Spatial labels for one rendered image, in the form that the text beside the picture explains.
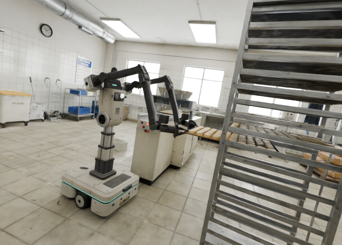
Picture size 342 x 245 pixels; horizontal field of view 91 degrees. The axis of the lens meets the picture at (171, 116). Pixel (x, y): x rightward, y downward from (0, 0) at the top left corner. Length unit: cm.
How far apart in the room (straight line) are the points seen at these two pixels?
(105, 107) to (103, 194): 79
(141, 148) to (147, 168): 27
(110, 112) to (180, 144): 142
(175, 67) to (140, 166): 451
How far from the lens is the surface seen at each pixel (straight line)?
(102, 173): 196
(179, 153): 282
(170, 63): 634
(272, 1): 125
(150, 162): 226
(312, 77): 118
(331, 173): 479
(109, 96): 172
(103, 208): 180
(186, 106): 278
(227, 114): 110
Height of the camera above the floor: 119
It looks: 7 degrees down
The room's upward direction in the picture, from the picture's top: 9 degrees clockwise
